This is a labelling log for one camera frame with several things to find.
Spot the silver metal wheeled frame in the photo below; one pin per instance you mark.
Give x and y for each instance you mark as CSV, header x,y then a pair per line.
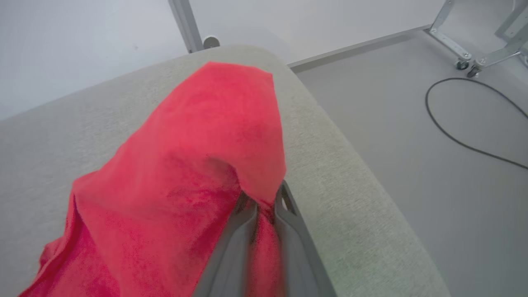
x,y
451,41

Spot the grey fabric sofa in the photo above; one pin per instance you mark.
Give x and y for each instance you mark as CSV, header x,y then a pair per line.
x,y
350,206

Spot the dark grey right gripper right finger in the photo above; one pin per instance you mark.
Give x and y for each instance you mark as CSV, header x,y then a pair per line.
x,y
299,255

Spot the grey floor baseboard strip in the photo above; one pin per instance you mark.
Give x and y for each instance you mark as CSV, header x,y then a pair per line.
x,y
359,47

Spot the grey metal post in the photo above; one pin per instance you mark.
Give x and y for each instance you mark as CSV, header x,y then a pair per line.
x,y
185,24

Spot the red shirt with white trim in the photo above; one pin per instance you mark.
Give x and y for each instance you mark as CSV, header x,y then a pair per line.
x,y
185,165

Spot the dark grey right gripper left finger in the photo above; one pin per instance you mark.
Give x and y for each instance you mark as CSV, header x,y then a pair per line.
x,y
231,255

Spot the small black caster wheel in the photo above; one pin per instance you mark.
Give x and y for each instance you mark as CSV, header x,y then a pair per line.
x,y
473,72
462,64

